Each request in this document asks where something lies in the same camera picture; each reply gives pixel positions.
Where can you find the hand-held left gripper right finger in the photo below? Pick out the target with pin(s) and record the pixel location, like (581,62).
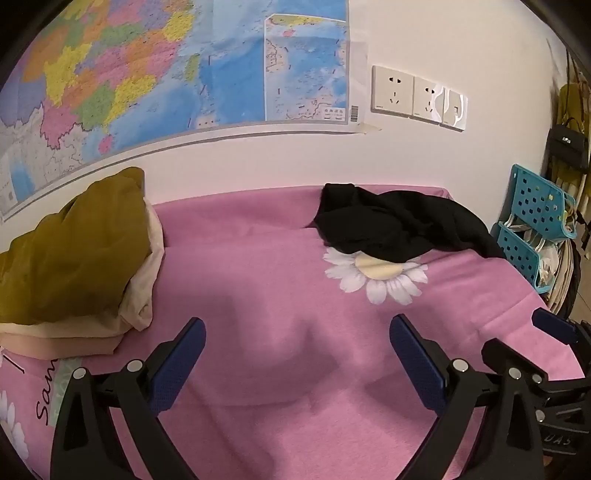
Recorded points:
(415,364)

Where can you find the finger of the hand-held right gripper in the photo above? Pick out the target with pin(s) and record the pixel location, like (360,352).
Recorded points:
(554,323)
(503,353)

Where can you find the white wall socket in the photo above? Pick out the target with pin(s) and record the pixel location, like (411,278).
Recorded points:
(428,99)
(392,90)

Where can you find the white wall switch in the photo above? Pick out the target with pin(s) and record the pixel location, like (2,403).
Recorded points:
(455,110)

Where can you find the colourful wall map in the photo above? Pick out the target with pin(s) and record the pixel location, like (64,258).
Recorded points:
(138,69)

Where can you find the black garment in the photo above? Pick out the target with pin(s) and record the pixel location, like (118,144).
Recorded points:
(392,221)

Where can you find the white crumpled cloth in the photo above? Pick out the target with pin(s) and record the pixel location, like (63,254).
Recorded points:
(549,263)

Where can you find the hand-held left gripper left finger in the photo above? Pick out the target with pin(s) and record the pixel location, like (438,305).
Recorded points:
(184,362)

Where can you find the pink daisy print bedsheet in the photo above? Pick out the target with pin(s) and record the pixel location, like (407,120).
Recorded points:
(277,277)

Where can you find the olive folded garment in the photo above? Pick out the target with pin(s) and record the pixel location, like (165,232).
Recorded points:
(69,258)

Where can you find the blue perforated plastic rack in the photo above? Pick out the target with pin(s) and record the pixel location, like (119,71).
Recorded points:
(531,203)

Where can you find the beige folded garment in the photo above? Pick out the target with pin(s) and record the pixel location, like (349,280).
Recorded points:
(138,295)

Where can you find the black hanging bag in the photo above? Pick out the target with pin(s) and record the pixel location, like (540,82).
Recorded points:
(568,145)

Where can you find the beige cloth bag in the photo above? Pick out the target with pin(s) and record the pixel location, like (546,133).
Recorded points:
(565,286)

